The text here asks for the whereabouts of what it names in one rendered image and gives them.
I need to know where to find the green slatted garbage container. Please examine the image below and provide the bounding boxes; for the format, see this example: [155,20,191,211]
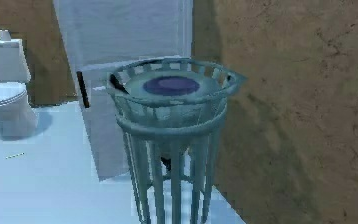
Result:
[106,57,249,224]

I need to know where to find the blue garbage can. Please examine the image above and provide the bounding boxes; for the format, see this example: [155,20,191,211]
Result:
[142,75,201,97]

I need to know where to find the white room door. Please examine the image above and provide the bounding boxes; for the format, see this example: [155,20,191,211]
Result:
[52,0,194,182]

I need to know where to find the white toilet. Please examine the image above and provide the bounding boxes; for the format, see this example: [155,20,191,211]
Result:
[0,29,39,138]

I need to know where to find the black door handle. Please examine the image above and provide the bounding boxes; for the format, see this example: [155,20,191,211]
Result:
[75,70,91,109]

